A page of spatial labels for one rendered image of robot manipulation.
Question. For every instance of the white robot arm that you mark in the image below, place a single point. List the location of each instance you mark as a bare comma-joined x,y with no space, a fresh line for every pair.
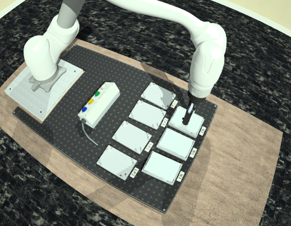
41,53

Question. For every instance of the white button panel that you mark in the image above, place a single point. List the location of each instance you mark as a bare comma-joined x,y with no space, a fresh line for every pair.
98,105

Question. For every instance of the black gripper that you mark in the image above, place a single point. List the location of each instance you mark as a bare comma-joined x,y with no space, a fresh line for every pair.
193,103

